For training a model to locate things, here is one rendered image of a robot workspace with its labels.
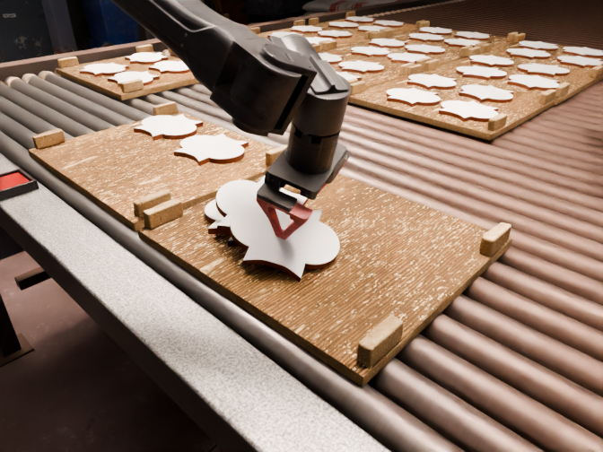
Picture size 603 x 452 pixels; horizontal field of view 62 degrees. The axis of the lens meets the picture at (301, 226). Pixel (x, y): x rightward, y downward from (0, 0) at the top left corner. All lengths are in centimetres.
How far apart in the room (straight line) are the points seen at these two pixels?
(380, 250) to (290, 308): 17
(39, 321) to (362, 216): 167
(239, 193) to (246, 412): 32
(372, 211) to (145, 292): 36
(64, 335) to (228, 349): 158
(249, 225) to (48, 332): 158
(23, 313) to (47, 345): 25
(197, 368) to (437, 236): 38
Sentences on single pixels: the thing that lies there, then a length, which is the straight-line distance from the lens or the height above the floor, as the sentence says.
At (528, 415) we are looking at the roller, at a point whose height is 92.
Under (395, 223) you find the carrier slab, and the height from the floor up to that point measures 94.
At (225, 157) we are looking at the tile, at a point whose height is 95.
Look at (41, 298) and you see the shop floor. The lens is 235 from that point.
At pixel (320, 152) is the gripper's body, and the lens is 58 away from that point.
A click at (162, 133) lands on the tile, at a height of 95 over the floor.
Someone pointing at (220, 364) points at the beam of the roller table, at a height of 91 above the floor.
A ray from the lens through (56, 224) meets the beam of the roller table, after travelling 87.
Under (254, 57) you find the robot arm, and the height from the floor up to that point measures 121.
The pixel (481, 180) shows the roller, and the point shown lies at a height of 92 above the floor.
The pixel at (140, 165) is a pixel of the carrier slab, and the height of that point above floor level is 94.
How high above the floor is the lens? 131
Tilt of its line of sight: 31 degrees down
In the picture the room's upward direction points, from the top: straight up
